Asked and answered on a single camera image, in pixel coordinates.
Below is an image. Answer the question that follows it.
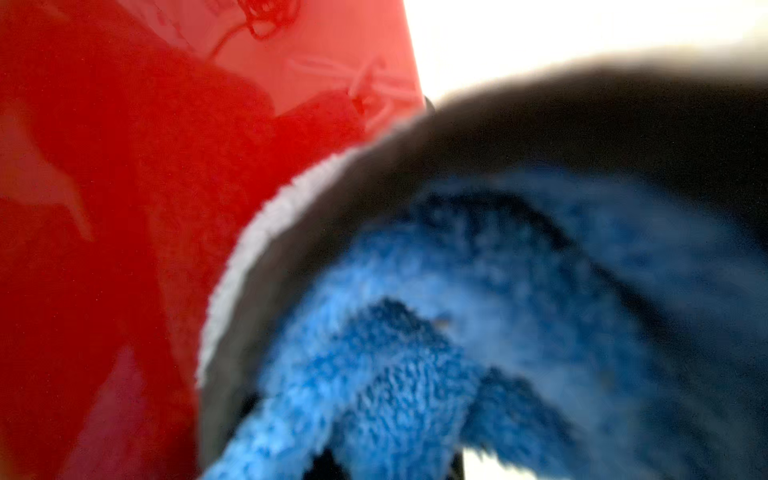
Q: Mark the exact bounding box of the blue grey cleaning cloth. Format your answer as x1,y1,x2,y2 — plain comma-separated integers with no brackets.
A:
197,54,767,479

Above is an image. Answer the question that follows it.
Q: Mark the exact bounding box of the red coffee machine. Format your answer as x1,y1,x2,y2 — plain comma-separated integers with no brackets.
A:
1,1,423,479

